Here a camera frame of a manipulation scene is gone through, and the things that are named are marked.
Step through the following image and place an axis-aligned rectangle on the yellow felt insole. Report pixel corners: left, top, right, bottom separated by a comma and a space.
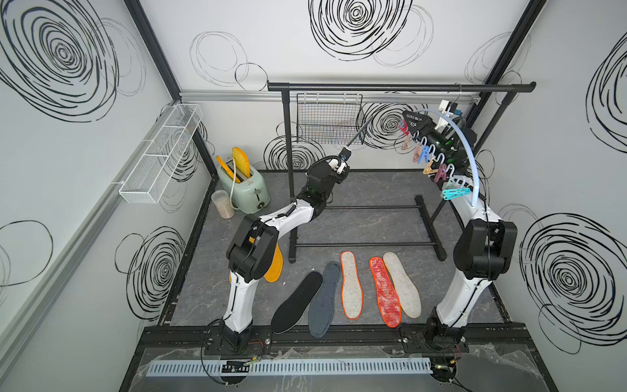
264, 244, 283, 283

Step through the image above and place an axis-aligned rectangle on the orange-yellow insole in toaster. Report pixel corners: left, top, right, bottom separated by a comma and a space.
216, 156, 243, 184

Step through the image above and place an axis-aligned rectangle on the clear plastic cup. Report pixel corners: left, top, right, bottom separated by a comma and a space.
211, 189, 234, 220

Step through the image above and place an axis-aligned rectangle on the light blue clip hanger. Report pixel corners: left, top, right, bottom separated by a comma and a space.
409, 109, 481, 208

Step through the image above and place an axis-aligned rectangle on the red clothespin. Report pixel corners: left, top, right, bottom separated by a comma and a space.
398, 121, 410, 136

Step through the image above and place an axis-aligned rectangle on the teal clothespin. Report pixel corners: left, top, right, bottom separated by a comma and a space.
442, 187, 473, 200

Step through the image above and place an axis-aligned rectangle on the purple clothespin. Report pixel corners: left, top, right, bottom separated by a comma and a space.
434, 164, 448, 183

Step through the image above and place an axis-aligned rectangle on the black garment rack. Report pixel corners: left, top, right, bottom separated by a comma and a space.
267, 81, 537, 264

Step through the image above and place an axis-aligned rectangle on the black foam insole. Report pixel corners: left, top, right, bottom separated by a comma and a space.
270, 271, 323, 334

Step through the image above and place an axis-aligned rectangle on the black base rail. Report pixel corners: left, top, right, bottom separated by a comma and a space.
137, 323, 531, 356

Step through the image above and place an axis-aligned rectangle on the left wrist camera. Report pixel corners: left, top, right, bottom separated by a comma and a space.
329, 146, 352, 176

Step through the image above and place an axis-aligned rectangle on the yellow clothespin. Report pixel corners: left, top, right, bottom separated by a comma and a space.
423, 159, 440, 176

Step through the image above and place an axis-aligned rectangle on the beige pink clothespin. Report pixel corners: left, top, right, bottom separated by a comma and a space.
401, 135, 412, 151

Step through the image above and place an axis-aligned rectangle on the yellow insole in toaster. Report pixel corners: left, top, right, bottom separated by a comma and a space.
232, 147, 251, 178

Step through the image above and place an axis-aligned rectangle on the mint clothespin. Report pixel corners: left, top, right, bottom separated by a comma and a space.
442, 176, 467, 190

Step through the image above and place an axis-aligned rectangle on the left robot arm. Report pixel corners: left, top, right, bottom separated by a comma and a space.
220, 147, 351, 351

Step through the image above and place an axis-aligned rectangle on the white yellow-edged insole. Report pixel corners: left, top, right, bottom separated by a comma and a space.
383, 252, 422, 319

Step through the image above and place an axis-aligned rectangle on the red orange-edged insole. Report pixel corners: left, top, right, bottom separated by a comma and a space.
369, 257, 402, 328

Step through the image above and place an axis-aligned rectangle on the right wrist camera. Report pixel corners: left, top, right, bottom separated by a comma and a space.
436, 100, 462, 131

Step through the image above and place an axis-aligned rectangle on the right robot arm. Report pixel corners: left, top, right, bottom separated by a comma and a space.
403, 109, 518, 352

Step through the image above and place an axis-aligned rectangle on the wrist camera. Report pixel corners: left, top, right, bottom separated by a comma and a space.
436, 100, 462, 131
329, 146, 352, 176

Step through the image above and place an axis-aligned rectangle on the white mesh wall shelf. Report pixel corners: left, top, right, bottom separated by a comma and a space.
119, 103, 203, 204

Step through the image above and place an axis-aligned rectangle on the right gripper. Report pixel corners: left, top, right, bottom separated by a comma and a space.
402, 113, 447, 167

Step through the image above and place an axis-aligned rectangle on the blue clothespin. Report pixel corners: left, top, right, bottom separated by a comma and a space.
417, 145, 431, 163

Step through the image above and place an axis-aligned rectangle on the white orange-edged insole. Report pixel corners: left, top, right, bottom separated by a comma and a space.
341, 251, 363, 320

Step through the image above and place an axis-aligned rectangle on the dark grey felt insole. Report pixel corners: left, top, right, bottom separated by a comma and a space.
308, 261, 341, 338

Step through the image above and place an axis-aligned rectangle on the black wire basket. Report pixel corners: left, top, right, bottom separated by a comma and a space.
297, 92, 363, 145

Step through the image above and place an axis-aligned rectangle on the mint green toaster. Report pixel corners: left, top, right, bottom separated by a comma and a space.
217, 168, 270, 214

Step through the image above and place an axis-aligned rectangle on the white slotted cable duct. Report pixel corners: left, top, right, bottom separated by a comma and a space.
146, 358, 433, 377

